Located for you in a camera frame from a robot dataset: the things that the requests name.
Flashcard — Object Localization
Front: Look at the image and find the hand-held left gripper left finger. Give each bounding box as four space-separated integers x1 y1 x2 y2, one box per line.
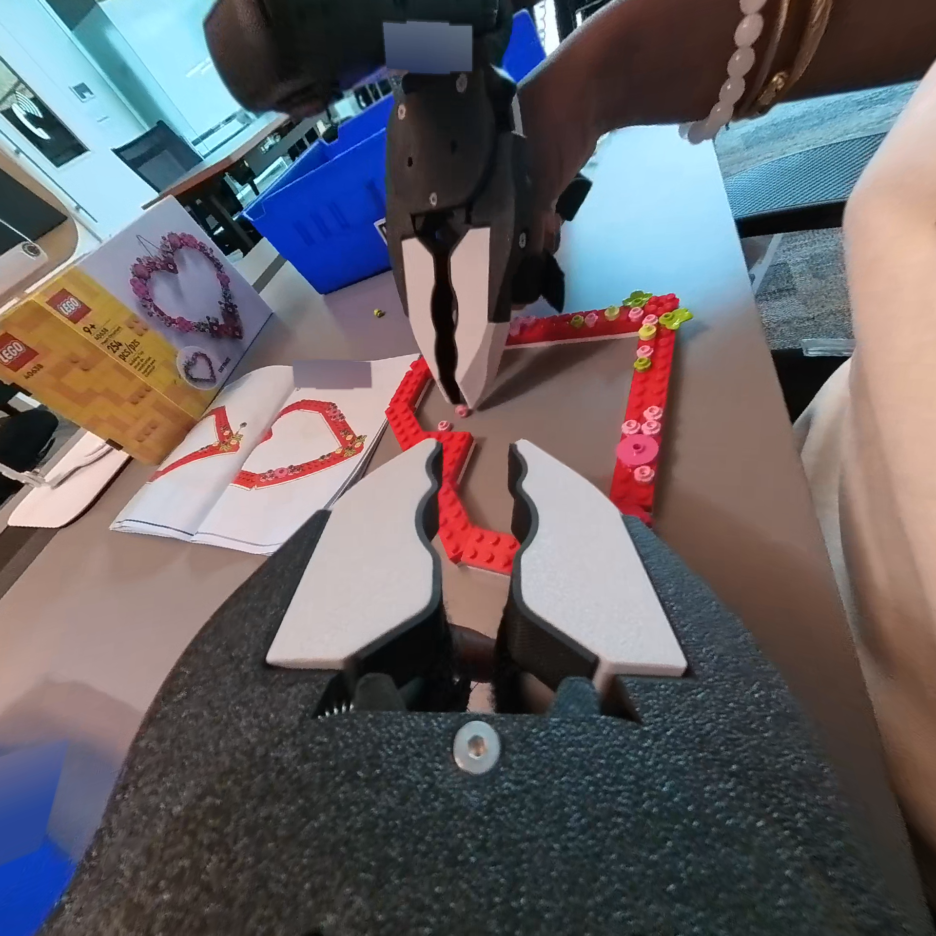
265 439 446 670

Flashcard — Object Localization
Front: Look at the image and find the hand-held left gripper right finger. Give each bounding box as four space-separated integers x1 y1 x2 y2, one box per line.
507 439 690 681

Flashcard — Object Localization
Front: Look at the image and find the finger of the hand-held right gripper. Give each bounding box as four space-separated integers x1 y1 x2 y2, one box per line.
401 233 463 405
448 223 507 412

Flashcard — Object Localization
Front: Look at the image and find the group of pink flower studs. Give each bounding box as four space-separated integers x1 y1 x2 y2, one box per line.
509 307 664 485

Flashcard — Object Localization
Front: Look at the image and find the red brick heart frame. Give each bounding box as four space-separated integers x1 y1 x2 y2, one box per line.
385 290 694 575

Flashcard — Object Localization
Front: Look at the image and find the person's right forearm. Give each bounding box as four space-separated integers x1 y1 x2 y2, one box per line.
731 0 936 125

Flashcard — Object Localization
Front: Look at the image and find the grey desk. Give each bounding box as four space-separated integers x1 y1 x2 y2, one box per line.
0 124 915 864

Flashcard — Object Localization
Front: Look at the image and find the person's right hand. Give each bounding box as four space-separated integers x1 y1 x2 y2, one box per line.
514 0 743 255

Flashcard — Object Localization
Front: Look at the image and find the blue plastic bin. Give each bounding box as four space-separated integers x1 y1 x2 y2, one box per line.
0 834 78 936
241 11 549 295

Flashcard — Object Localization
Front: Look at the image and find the open instruction booklet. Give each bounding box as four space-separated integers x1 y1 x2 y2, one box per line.
110 353 421 554

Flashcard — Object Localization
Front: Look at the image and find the brown office table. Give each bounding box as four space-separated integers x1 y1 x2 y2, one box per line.
142 110 345 213

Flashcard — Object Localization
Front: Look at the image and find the person's white undershirt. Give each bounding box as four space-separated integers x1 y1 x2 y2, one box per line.
793 357 936 867

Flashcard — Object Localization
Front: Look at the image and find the yellow and lilac toy box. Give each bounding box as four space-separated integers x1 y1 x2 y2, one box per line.
0 194 275 467

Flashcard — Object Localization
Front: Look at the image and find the gold bangle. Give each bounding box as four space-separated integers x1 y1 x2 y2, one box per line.
735 0 835 124

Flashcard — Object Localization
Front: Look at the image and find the person's beige sweatshirt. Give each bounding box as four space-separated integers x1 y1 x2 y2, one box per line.
841 62 936 557

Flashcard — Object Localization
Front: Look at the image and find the white bead bracelet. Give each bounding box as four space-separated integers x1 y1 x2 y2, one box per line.
679 0 769 143

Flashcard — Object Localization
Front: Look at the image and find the phone icon wall sign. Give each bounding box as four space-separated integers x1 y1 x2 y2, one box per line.
0 58 90 171

